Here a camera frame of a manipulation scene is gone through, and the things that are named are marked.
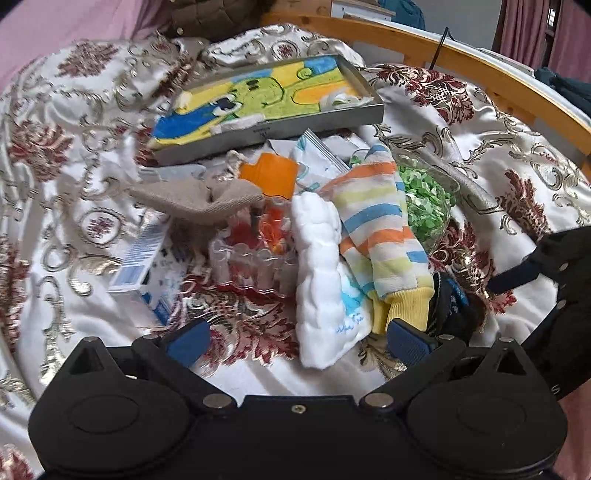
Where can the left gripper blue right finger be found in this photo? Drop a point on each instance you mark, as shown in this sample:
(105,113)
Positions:
(408,344)

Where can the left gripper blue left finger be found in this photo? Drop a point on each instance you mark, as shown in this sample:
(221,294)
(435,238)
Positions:
(187,344)

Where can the dark navy cloth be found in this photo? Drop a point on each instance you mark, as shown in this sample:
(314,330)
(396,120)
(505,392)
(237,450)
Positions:
(450,310)

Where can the white muslin cloth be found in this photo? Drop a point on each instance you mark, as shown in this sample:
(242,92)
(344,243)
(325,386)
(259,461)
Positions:
(333,314)

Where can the striped colourful sock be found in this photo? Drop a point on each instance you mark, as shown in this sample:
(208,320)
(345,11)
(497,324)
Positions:
(397,292)

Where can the beige linen pouch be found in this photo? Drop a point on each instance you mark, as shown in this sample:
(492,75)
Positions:
(198,201)

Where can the orange cloth roll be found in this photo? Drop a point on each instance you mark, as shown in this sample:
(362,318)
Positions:
(275,175)

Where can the white wet wipe packet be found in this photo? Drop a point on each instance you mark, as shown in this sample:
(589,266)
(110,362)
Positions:
(317,165)

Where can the blue white carton box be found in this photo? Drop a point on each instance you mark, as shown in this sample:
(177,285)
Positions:
(148,281)

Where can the bag of green confetti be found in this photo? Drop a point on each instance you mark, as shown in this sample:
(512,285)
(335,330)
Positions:
(427,205)

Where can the grey tray with cartoon towel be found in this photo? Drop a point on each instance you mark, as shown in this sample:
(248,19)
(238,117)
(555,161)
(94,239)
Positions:
(241,108)

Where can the pink curtain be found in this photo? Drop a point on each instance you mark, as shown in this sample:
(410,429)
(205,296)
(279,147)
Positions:
(545,37)

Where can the brown quilted jacket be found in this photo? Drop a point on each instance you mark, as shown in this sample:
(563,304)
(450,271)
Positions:
(214,20)

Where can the pink bed sheet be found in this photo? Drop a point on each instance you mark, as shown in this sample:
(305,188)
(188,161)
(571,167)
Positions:
(37,28)

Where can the wooden bed frame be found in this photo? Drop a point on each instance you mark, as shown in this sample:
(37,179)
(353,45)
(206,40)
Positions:
(513,91)

